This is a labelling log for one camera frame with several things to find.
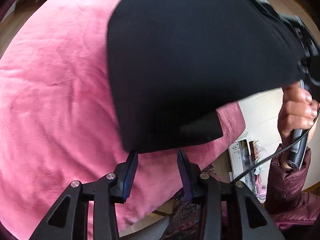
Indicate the person right hand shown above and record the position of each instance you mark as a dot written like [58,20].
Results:
[298,111]

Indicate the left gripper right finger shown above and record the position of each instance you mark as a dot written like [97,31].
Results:
[189,174]

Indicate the white shelf unit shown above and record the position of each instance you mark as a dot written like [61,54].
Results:
[245,153]

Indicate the maroon quilted jacket sleeve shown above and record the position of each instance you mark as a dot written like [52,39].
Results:
[285,201]

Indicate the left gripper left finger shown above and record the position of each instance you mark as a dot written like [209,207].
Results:
[125,173]

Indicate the black pants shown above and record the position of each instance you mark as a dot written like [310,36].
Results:
[173,63]

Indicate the pink bed blanket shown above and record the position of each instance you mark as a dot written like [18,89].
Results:
[58,122]

